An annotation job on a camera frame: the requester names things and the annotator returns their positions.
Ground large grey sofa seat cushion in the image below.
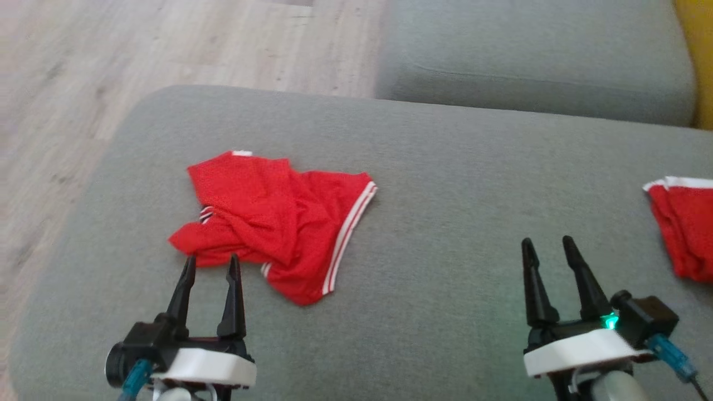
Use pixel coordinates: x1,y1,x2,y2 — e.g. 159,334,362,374
374,0,697,128

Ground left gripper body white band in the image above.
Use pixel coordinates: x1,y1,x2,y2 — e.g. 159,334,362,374
150,315,257,387

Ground red basketball jersey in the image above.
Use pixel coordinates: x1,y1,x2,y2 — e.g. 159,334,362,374
167,149,378,307

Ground left camera cable blue plug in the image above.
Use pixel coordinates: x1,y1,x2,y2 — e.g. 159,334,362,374
116,358,154,401

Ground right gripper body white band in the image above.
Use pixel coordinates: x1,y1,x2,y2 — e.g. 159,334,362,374
522,316,653,380

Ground camera cable blue plug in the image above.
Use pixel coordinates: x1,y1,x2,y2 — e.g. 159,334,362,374
646,333,713,401
116,358,154,401

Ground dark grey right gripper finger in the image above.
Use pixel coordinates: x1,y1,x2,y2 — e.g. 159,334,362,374
563,236,614,321
521,237,560,329

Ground red shorts with white stripes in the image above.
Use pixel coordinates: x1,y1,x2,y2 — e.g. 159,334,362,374
642,175,713,283

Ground right camera cable blue plug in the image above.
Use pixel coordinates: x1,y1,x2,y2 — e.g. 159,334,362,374
646,333,713,401

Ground wide yellow sofa back cushion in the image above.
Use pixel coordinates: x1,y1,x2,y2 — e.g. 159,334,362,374
673,0,713,131

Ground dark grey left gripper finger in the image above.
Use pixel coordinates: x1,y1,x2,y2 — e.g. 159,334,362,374
217,253,247,340
165,255,197,341

